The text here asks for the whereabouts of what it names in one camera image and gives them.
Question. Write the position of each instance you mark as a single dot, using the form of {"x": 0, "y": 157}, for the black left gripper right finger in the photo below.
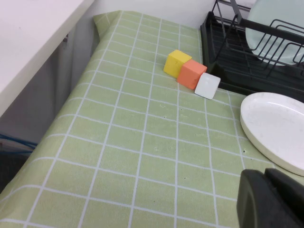
{"x": 292, "y": 197}

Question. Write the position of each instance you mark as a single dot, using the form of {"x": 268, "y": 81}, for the white side table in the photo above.
{"x": 23, "y": 35}

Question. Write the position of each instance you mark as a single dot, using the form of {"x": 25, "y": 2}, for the orange cube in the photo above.
{"x": 190, "y": 73}

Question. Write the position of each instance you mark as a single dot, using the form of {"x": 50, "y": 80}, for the pale green plate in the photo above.
{"x": 257, "y": 33}

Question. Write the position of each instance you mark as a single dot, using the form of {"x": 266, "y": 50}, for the yellow cube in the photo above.
{"x": 174, "y": 64}

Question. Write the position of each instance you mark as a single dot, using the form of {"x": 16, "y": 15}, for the white cube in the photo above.
{"x": 206, "y": 85}

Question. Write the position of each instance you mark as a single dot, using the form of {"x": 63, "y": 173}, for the green checked tablecloth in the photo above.
{"x": 118, "y": 142}

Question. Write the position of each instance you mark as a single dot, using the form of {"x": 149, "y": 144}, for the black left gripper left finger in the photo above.
{"x": 256, "y": 204}

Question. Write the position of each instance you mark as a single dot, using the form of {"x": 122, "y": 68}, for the white plate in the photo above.
{"x": 273, "y": 126}

